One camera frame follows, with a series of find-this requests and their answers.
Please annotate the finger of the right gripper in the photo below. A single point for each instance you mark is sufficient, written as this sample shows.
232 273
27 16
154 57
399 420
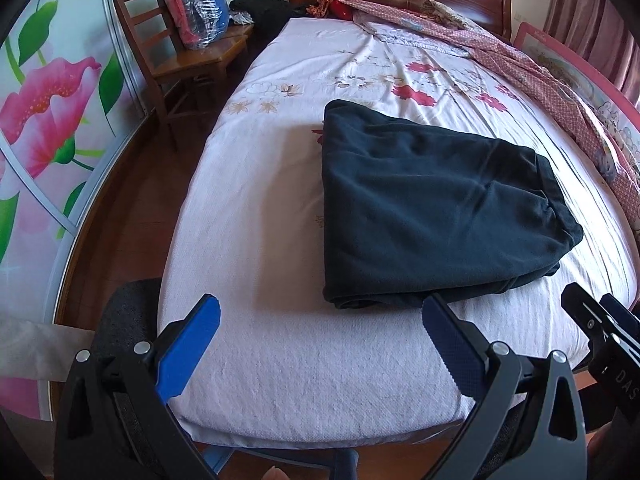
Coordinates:
625 319
592 319

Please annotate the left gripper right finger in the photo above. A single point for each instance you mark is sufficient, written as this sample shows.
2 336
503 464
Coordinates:
527 421

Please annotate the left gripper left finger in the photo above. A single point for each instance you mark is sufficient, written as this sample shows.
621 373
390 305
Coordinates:
114 420

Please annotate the dark navy pants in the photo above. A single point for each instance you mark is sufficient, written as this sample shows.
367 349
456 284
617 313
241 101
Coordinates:
412 211

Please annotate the person's left hand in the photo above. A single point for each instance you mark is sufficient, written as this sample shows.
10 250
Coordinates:
275 473

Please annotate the mauve striped curtain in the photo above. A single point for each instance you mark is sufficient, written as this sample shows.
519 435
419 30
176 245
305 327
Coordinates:
595 31

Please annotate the pink patterned blanket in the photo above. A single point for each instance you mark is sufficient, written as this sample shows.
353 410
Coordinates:
555 97

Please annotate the floral wardrobe sliding door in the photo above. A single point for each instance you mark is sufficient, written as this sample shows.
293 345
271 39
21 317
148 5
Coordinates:
71 100

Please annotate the wooden chair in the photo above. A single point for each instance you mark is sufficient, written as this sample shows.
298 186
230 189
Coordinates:
170 70

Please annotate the red pillow item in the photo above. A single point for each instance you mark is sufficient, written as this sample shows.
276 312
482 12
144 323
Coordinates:
340 10

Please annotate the plastic bag with clothes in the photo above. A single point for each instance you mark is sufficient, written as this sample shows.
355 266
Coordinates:
199 22

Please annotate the black clothes pile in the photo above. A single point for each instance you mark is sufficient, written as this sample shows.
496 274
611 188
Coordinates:
268 18

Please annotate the pink bed guard rail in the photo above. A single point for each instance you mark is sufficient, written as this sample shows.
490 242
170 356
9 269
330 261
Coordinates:
620 118

